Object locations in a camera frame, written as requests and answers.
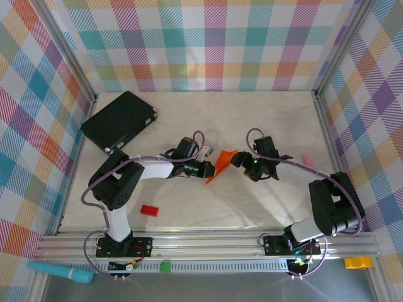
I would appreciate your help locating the orange square paper sheet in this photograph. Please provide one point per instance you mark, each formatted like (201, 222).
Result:
(222, 165)

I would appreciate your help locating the red plastic block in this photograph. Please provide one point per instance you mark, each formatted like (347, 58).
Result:
(150, 210)

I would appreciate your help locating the black flat case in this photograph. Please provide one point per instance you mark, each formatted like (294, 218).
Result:
(118, 121)

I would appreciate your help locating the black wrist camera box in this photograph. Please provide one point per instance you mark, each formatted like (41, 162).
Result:
(185, 146)
(266, 146)

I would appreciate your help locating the yellow plastic block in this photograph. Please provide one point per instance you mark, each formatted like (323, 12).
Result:
(357, 262)

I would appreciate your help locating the pink toy microphone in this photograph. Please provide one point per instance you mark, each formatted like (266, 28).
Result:
(308, 159)

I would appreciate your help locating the aluminium profile frame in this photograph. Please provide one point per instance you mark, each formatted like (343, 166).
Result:
(204, 248)

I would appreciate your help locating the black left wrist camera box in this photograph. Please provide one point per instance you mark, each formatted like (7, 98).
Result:
(185, 146)

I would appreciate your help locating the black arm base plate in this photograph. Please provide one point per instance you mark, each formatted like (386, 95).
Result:
(141, 247)
(272, 245)

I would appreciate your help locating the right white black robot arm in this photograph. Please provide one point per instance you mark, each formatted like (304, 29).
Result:
(333, 204)

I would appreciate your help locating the teal toy microphone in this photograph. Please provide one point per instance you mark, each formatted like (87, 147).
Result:
(63, 272)

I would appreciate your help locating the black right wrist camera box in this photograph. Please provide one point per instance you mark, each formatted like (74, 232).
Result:
(266, 146)

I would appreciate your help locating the small green block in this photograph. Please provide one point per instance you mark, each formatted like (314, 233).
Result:
(165, 266)

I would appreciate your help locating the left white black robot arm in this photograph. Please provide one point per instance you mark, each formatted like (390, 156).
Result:
(116, 179)

